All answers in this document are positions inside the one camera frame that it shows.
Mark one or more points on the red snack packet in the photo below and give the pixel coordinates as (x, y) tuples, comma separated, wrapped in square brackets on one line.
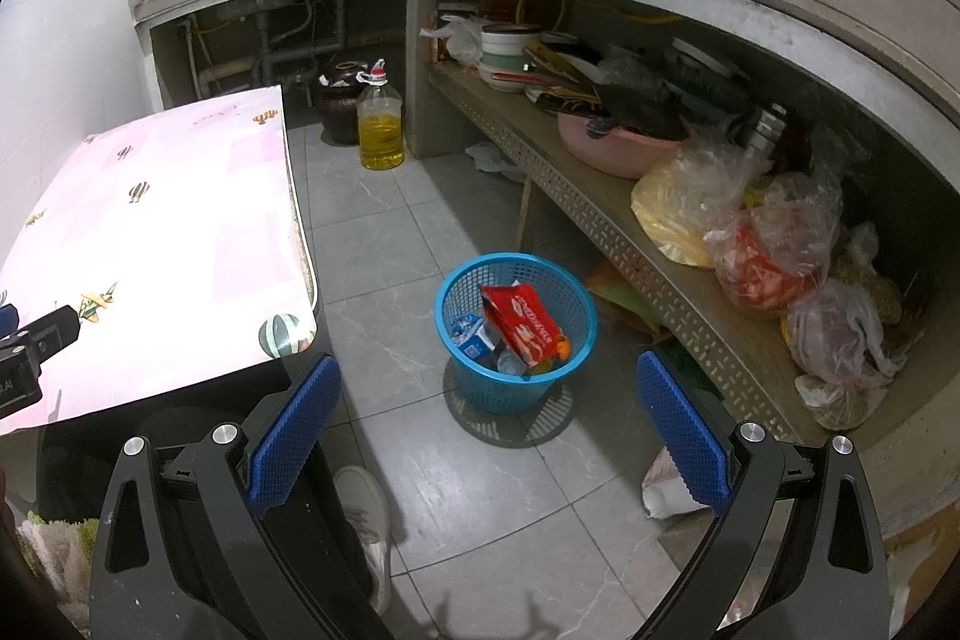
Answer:
[(529, 321)]

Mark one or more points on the blue white toothpaste box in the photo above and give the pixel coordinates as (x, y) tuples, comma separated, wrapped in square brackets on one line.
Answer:
[(472, 336)]

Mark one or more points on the grey sink drain pipe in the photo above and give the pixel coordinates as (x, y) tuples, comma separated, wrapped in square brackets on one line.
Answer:
[(289, 55)]

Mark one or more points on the pink plastic basin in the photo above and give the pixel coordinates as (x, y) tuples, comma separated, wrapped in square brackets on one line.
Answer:
[(615, 153)]

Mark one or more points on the yellow cooking oil bottle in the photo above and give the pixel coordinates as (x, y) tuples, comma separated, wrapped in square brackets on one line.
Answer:
[(381, 130)]

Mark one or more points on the plastic bag with pink contents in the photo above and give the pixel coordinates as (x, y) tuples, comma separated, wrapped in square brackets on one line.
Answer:
[(832, 340)]

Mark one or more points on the stack of white bowls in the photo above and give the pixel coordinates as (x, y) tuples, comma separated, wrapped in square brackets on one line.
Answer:
[(506, 55)]

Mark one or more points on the white plastic bag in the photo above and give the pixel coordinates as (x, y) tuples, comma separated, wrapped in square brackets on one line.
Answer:
[(461, 40)]

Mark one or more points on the grey floor rag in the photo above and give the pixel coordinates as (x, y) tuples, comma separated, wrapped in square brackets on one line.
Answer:
[(495, 160)]

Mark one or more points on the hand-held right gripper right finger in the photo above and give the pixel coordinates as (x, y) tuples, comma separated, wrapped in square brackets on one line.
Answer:
[(682, 437)]

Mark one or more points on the white green fluffy jacket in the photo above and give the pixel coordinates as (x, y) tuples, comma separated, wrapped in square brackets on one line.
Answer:
[(52, 565)]

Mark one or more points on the plastic bag with yellow contents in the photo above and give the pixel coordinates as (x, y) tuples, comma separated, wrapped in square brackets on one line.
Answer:
[(675, 212)]

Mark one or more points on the green label clear plastic bottle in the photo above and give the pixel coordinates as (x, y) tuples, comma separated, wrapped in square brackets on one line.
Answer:
[(517, 361)]

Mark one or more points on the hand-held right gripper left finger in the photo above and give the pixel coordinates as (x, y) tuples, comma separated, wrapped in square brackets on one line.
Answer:
[(296, 437)]

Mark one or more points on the steel cup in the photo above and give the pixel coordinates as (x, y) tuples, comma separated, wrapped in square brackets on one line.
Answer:
[(761, 126)]

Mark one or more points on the dark ceramic jar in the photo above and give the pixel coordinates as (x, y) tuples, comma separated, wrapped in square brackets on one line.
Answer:
[(341, 100)]

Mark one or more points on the pink patterned table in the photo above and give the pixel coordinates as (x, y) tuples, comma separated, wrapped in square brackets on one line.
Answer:
[(150, 220)]

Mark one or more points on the perforated metal shelf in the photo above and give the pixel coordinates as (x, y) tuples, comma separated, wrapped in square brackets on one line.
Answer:
[(600, 212)]

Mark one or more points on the pile of dark kitchen utensils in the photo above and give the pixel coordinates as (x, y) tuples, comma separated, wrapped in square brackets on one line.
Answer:
[(600, 93)]

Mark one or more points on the blue plastic basket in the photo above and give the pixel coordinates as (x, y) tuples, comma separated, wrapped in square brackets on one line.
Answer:
[(487, 392)]

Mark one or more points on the crumpled white sack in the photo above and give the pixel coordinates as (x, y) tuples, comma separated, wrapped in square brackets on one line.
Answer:
[(671, 490)]

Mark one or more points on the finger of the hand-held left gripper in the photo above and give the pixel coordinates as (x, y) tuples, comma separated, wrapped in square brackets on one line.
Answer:
[(56, 329)]

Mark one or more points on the person's white shoe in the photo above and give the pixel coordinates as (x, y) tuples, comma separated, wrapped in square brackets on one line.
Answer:
[(371, 535)]

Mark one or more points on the plastic bag with red contents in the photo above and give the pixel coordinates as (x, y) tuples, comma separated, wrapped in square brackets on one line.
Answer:
[(780, 250)]

